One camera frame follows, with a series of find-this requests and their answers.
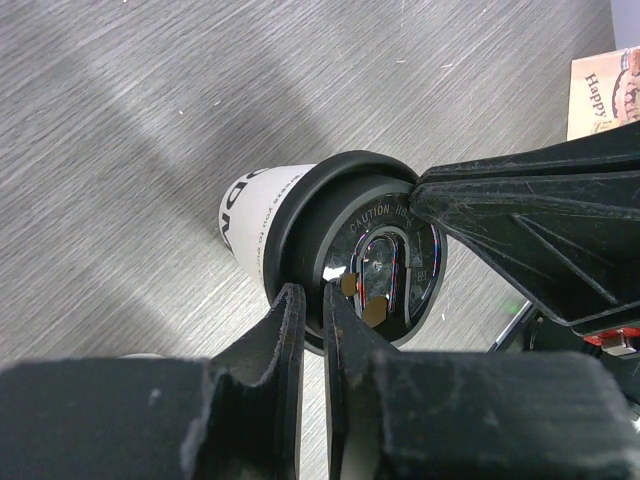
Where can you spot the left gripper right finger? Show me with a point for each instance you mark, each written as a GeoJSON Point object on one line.
{"type": "Point", "coordinates": [455, 415]}

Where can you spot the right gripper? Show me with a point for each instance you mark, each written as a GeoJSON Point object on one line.
{"type": "Point", "coordinates": [561, 225]}

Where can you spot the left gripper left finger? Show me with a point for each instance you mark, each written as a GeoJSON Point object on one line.
{"type": "Point", "coordinates": [236, 415]}

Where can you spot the brown paper bag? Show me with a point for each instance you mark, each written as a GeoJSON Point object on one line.
{"type": "Point", "coordinates": [604, 92]}

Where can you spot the black lid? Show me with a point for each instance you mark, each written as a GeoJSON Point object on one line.
{"type": "Point", "coordinates": [349, 215]}

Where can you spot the paper coffee cup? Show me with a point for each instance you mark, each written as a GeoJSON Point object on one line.
{"type": "Point", "coordinates": [248, 209]}

